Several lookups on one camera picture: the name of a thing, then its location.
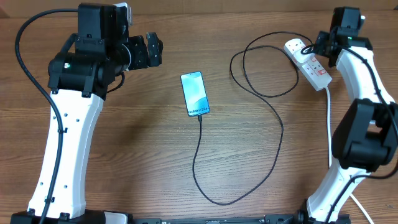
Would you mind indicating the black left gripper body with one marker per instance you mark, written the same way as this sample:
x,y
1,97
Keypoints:
x,y
140,58

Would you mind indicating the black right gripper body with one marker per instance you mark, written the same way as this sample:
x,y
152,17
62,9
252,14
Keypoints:
x,y
319,43

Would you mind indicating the Galaxy S24+ smartphone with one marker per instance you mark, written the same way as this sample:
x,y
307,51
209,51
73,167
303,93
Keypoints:
x,y
194,92

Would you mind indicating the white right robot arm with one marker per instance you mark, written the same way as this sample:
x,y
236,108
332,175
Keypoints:
x,y
366,137

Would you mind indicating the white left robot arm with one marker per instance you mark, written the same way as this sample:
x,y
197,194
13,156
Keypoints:
x,y
80,77

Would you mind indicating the white USB charger plug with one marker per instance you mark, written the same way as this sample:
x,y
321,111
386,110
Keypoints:
x,y
301,59

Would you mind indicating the white power strip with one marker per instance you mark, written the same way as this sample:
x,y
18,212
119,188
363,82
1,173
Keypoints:
x,y
313,70

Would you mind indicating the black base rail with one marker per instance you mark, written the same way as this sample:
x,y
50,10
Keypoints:
x,y
268,219

